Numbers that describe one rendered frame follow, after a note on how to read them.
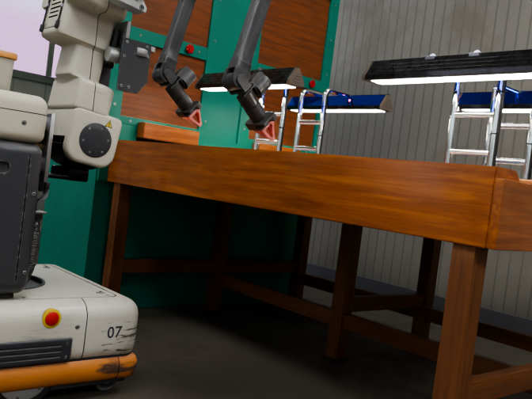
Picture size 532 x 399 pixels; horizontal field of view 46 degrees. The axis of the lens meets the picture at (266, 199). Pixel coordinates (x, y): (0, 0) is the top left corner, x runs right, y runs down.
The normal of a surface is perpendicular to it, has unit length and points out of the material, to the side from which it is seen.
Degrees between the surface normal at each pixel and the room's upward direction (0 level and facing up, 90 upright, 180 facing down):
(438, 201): 90
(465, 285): 90
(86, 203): 90
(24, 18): 90
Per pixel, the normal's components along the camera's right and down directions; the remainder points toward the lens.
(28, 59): 0.65, 0.11
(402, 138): -0.74, -0.07
